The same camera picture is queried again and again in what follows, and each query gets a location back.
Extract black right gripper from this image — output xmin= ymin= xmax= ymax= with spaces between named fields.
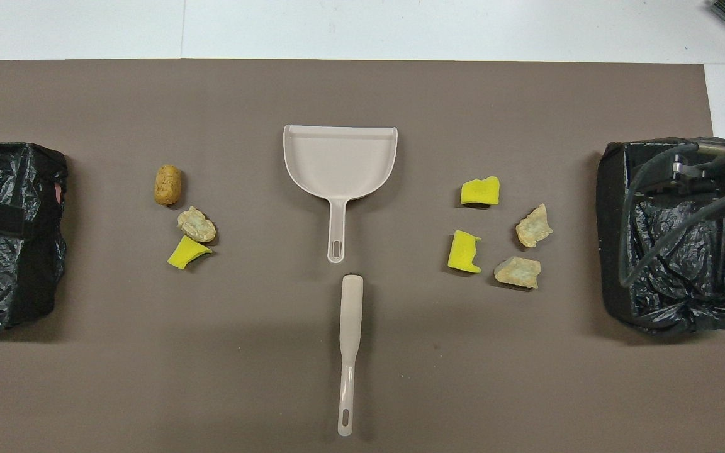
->
xmin=670 ymin=151 xmax=725 ymax=218

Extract beige foam chunk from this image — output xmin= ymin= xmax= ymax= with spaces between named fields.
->
xmin=515 ymin=203 xmax=554 ymax=249
xmin=177 ymin=206 xmax=217 ymax=243
xmin=494 ymin=256 xmax=541 ymax=289

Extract brown potato-shaped lump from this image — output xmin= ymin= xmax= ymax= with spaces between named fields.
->
xmin=154 ymin=164 xmax=183 ymax=206

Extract yellow sponge piece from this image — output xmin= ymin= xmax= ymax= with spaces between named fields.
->
xmin=448 ymin=230 xmax=483 ymax=274
xmin=167 ymin=235 xmax=213 ymax=271
xmin=461 ymin=176 xmax=500 ymax=206

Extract beige plastic dustpan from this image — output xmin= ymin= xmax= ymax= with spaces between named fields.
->
xmin=283 ymin=124 xmax=398 ymax=264

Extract beige brush black bristles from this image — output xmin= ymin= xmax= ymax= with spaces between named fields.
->
xmin=337 ymin=274 xmax=364 ymax=437

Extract brown table mat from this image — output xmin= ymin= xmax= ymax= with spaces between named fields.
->
xmin=0 ymin=59 xmax=725 ymax=453

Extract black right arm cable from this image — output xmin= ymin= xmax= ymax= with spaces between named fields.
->
xmin=619 ymin=140 xmax=725 ymax=288

